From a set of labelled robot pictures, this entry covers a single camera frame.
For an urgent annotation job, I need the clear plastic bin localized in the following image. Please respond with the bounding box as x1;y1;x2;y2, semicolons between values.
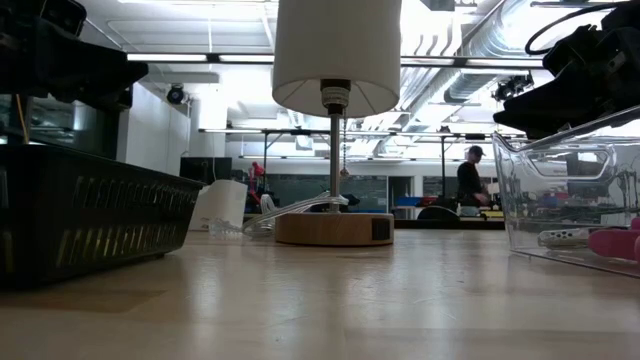
491;103;640;280

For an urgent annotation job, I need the table lamp white shade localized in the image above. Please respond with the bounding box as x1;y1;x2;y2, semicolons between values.
271;0;404;248

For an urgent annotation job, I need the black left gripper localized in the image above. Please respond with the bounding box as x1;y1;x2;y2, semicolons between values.
0;0;150;110

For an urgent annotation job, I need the black ceiling camera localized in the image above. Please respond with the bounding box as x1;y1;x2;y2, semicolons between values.
166;83;187;106

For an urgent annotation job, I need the black circuit board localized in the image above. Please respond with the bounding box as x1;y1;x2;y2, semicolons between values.
0;143;207;290

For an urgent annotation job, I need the black background monitor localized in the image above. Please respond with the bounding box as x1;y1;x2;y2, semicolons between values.
179;156;234;186

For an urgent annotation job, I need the white plastic bin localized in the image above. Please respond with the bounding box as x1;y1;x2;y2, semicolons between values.
188;178;250;233

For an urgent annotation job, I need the black office chair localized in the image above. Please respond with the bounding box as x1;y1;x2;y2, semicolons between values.
417;204;461;221

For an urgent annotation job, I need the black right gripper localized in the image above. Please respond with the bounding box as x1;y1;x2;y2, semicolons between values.
492;0;640;141

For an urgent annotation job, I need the person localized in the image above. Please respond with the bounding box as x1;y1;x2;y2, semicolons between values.
455;144;494;219

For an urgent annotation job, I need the black background rig frame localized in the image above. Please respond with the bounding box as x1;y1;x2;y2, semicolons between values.
198;127;526;211

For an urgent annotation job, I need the black aluminium table frame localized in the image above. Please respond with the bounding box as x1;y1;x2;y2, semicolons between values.
392;218;506;232

